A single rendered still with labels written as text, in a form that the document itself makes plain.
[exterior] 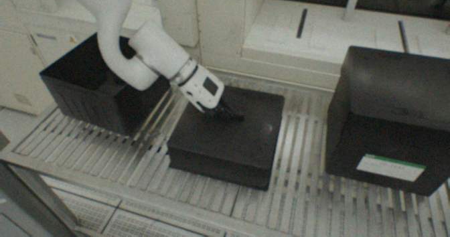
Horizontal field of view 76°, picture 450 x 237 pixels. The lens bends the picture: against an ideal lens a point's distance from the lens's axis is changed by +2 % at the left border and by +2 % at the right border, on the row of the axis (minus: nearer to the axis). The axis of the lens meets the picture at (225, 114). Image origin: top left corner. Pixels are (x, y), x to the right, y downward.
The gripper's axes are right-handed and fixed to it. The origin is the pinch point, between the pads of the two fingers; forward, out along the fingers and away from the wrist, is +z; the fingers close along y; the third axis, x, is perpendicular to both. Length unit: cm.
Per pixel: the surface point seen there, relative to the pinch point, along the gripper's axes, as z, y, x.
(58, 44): -54, 38, 78
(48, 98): -44, 38, 129
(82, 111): -27.9, -6.0, 37.2
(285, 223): 23.9, -22.0, -6.2
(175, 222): 43, -2, 82
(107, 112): -22.8, -7.3, 26.3
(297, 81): 21.9, 34.9, -4.2
